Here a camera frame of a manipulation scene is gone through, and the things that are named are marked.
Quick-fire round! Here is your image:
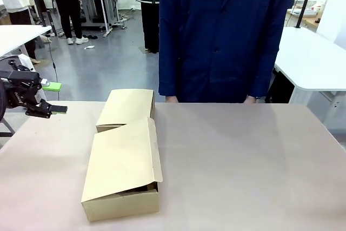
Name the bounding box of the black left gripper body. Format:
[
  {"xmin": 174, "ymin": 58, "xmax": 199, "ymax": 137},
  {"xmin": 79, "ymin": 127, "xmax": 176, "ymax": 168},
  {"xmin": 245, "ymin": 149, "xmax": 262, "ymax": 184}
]
[{"xmin": 0, "ymin": 78, "xmax": 44, "ymax": 110}]

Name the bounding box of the brown cardboard box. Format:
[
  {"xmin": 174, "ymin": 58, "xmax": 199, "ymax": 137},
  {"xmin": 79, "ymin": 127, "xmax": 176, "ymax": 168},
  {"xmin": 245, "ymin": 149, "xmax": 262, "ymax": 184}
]
[
  {"xmin": 80, "ymin": 117, "xmax": 164, "ymax": 222},
  {"xmin": 96, "ymin": 88, "xmax": 156, "ymax": 134}
]

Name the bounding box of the white table with rounded corner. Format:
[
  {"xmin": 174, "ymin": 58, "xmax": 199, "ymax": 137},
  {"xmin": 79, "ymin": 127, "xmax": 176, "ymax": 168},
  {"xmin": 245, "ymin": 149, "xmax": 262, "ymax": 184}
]
[{"xmin": 0, "ymin": 24, "xmax": 52, "ymax": 59}]

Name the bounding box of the person in blue coat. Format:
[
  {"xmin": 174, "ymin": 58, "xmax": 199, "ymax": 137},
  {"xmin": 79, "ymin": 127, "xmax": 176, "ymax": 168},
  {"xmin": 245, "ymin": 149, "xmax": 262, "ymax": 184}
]
[{"xmin": 158, "ymin": 0, "xmax": 293, "ymax": 104}]

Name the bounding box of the black object under table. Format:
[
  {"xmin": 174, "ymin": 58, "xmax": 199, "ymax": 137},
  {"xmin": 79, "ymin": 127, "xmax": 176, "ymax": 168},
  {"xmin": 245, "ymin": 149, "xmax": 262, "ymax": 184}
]
[{"xmin": 266, "ymin": 70, "xmax": 295, "ymax": 104}]

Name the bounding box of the large white work table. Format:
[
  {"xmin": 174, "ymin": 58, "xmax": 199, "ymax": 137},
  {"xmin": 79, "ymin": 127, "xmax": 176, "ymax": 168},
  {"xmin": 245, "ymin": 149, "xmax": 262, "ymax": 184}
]
[{"xmin": 274, "ymin": 27, "xmax": 346, "ymax": 134}]

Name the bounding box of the wooden desk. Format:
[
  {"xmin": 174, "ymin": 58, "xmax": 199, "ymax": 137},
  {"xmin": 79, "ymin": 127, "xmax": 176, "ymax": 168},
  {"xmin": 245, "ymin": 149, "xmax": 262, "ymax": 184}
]
[{"xmin": 286, "ymin": 0, "xmax": 329, "ymax": 33}]

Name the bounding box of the black tripod pole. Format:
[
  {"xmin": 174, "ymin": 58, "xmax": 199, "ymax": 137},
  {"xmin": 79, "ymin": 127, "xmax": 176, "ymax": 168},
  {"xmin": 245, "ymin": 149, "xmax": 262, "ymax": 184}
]
[{"xmin": 295, "ymin": 0, "xmax": 317, "ymax": 29}]

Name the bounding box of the black hanging cable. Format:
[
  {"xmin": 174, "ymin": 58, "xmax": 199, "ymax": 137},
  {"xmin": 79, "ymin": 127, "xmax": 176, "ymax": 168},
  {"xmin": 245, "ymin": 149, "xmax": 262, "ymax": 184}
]
[{"xmin": 48, "ymin": 42, "xmax": 59, "ymax": 101}]

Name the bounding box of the short black stand post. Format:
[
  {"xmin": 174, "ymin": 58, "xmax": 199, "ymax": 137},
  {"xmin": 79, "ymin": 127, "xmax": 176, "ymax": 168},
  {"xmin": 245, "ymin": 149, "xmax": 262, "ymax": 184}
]
[{"xmin": 46, "ymin": 10, "xmax": 58, "ymax": 36}]

